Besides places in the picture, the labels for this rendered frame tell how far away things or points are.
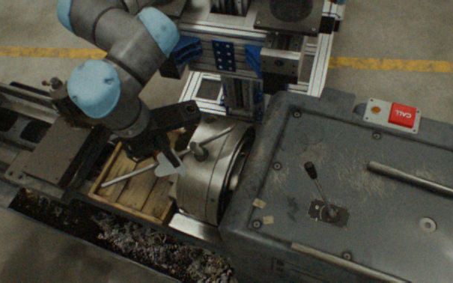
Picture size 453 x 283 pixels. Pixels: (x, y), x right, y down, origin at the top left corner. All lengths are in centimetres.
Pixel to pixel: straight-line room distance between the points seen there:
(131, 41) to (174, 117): 19
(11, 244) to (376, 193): 216
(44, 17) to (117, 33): 308
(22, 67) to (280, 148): 269
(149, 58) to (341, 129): 57
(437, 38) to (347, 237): 243
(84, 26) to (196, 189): 51
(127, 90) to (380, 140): 65
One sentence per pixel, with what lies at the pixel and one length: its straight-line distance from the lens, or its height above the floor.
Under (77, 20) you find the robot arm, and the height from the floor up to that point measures 168.
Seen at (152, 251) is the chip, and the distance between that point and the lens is 159.
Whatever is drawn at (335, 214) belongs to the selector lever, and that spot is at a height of 126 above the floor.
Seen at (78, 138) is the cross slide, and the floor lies 97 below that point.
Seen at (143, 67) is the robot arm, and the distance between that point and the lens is 59.
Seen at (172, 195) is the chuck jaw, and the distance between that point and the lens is 109.
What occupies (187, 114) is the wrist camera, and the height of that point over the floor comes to 150.
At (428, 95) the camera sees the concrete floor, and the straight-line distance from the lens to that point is 280.
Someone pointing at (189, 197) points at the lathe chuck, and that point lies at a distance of 101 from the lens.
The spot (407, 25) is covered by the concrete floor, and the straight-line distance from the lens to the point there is 319.
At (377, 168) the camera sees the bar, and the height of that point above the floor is 127.
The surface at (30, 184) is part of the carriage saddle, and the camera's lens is 152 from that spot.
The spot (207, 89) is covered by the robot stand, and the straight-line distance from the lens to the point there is 240.
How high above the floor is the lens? 209
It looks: 60 degrees down
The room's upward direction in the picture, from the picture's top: 10 degrees counter-clockwise
